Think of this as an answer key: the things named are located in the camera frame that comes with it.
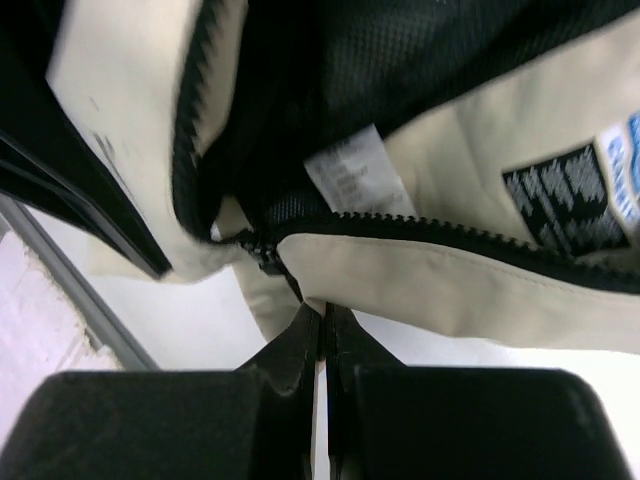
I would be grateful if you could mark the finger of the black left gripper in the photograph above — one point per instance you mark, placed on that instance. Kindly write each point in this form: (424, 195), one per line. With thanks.
(45, 163)

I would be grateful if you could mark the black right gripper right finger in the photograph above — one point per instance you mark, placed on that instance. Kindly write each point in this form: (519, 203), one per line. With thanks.
(388, 420)

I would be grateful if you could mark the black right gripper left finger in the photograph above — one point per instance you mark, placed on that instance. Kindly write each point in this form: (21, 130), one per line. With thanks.
(253, 422)

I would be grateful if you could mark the cream jacket with black lining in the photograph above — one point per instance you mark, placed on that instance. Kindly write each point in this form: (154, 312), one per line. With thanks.
(466, 167)

